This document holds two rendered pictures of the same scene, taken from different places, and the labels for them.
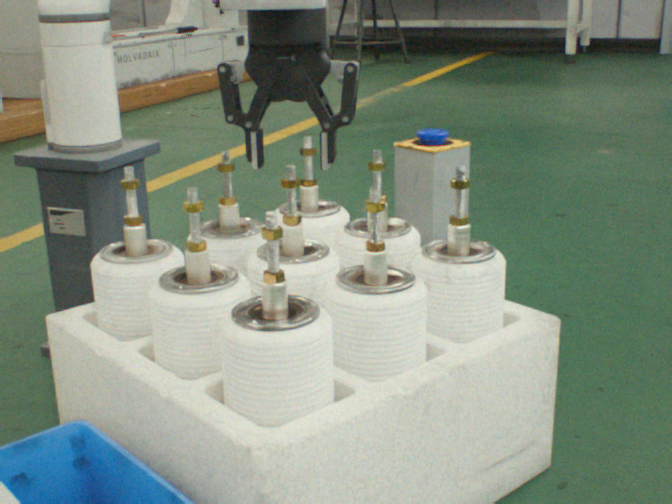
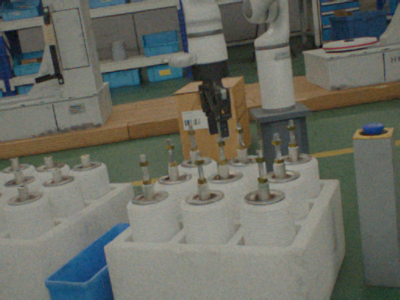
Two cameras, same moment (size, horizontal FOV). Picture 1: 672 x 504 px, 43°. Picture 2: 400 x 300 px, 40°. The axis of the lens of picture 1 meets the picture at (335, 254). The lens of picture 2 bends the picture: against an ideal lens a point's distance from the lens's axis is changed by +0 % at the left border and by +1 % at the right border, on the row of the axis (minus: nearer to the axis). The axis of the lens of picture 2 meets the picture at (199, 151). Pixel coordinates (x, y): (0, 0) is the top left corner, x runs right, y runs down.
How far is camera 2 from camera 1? 1.01 m
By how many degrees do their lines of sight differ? 63
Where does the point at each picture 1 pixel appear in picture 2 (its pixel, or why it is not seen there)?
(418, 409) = (185, 262)
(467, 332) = (248, 241)
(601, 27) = not seen: outside the picture
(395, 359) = (191, 237)
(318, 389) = (145, 233)
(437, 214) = (359, 179)
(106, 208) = (269, 141)
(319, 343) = (143, 214)
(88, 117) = (267, 95)
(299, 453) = (120, 253)
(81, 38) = (263, 57)
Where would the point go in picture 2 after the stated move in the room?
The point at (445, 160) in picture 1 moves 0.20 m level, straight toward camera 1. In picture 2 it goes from (364, 145) to (269, 168)
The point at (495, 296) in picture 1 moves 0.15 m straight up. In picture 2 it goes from (261, 226) to (250, 144)
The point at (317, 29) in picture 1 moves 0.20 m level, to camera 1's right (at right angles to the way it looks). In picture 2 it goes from (206, 73) to (262, 76)
